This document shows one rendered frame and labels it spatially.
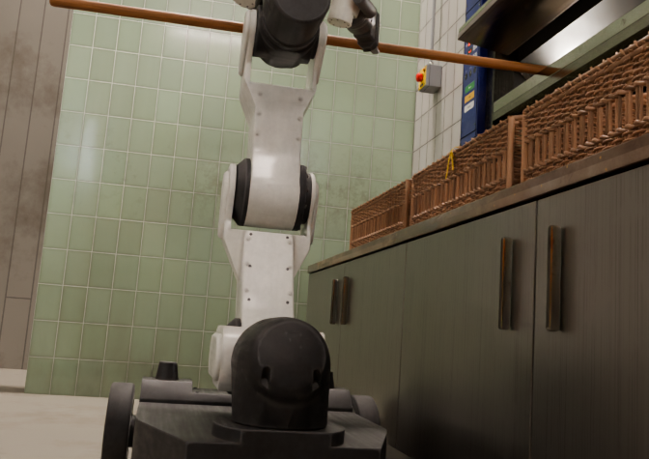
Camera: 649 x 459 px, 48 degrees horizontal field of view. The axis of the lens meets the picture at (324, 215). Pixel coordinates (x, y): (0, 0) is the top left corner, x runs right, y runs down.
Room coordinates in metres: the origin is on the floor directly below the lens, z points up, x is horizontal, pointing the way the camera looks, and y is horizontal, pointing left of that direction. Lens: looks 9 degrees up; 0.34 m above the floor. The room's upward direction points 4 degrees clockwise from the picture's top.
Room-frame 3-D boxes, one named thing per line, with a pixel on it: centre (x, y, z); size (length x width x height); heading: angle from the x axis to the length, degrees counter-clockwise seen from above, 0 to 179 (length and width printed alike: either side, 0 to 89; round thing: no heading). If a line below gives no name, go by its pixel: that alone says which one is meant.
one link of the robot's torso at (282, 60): (1.51, 0.11, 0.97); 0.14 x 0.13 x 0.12; 102
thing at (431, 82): (3.09, -0.42, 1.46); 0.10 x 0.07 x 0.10; 11
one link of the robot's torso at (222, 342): (1.40, 0.09, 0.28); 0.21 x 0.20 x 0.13; 12
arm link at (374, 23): (1.93, -0.07, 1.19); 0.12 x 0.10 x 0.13; 156
